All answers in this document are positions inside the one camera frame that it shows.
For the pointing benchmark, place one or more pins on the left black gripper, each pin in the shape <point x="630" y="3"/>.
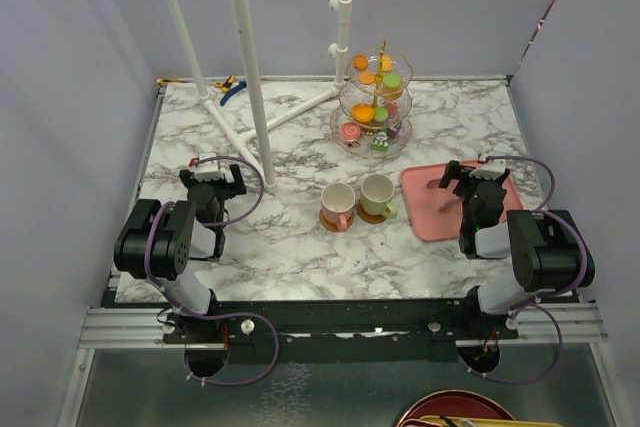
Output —
<point x="233" y="187"/>

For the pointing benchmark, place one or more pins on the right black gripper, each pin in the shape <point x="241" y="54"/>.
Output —
<point x="454" y="171"/>

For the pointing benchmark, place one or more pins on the pink serving tray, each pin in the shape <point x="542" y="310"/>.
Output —
<point x="435" y="213"/>

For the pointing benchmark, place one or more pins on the white pvc pipe frame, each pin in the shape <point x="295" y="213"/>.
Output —
<point x="254" y="145"/>

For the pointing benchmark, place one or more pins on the green mug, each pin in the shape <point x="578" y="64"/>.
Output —
<point x="376" y="194"/>

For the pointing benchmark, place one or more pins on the toy purple cake slice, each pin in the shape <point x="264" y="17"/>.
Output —
<point x="393" y="131"/>

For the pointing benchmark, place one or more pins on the cork coaster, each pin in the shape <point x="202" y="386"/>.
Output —
<point x="336" y="221"/>
<point x="371" y="219"/>

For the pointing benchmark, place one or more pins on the toy green cake slice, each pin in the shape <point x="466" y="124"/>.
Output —
<point x="380" y="141"/>

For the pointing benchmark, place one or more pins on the pink mug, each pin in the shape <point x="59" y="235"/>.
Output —
<point x="338" y="197"/>

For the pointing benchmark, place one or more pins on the toy green macaron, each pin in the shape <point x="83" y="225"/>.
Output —
<point x="380" y="114"/>
<point x="392" y="81"/>

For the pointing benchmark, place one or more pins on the three-tier glass dessert stand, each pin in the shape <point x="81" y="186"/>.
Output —
<point x="353" y="92"/>

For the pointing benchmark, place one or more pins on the toy bread bun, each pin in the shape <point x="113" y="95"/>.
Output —
<point x="392" y="94"/>

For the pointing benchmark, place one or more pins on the toy orange egg tart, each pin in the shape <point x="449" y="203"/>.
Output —
<point x="362" y="113"/>

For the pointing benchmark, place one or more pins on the toy yellow cracker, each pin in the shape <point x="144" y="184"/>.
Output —
<point x="387" y="64"/>

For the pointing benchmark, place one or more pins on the toy orange round cookie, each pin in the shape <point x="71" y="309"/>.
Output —
<point x="367" y="78"/>

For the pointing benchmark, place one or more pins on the toy brown chip cookie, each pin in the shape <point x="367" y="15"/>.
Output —
<point x="360" y="62"/>

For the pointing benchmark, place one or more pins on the pink-handled metal tongs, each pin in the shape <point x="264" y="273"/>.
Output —
<point x="442" y="198"/>

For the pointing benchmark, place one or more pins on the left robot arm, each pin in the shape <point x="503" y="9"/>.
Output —
<point x="157" y="243"/>

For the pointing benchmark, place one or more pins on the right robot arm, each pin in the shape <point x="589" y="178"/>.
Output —
<point x="548" y="255"/>

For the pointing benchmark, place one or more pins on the red round tray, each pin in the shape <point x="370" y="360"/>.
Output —
<point x="456" y="403"/>

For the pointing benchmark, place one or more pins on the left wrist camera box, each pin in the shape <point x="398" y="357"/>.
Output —
<point x="212" y="167"/>

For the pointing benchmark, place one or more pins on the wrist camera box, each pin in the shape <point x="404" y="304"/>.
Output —
<point x="212" y="167"/>
<point x="490" y="168"/>

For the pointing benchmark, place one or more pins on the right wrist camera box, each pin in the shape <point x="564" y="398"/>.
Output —
<point x="490" y="168"/>

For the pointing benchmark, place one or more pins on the yellow-handled pliers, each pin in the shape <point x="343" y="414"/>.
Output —
<point x="226" y="85"/>

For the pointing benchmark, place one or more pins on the blue-handled pliers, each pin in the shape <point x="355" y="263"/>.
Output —
<point x="233" y="91"/>

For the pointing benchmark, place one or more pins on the yellow-handled tool at wall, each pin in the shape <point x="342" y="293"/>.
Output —
<point x="164" y="81"/>

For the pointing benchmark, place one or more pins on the aluminium rail base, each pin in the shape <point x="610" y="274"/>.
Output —
<point x="442" y="320"/>

